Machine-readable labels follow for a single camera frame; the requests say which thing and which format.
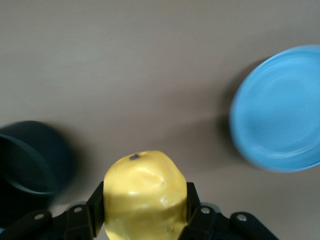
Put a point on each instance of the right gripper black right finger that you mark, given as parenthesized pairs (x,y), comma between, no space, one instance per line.
(207,220)

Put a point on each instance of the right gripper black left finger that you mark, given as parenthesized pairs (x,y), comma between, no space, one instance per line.
(82,217)

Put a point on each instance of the yellow potato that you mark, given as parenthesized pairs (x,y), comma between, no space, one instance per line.
(146,197)

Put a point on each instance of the dark green bowl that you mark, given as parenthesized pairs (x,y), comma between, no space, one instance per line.
(32,160)

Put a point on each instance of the blue round plate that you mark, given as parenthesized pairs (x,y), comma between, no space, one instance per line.
(277,110)

